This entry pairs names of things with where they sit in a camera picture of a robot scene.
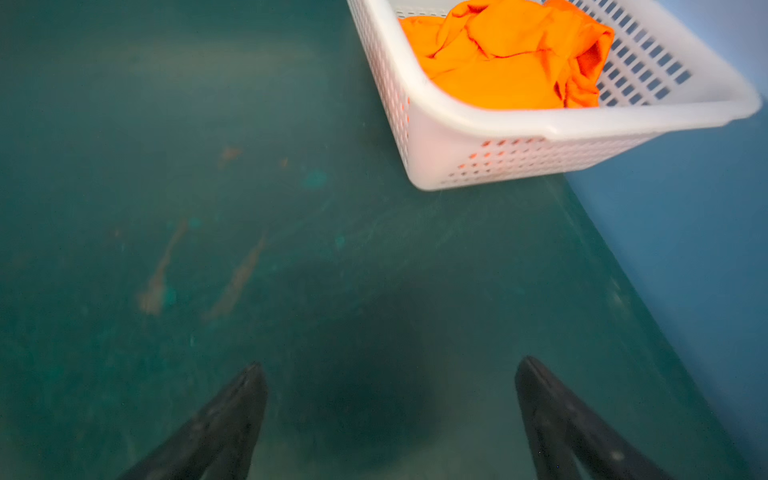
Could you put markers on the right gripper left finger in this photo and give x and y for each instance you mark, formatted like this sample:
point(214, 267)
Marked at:
point(218, 441)

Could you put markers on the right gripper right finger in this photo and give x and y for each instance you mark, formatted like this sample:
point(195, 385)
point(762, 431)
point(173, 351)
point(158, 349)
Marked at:
point(566, 436)

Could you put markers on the white plastic laundry basket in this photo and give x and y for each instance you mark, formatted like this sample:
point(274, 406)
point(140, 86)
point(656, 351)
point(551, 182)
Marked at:
point(659, 78)

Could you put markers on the orange t shirt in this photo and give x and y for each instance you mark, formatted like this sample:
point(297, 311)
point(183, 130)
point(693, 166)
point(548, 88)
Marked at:
point(513, 55)

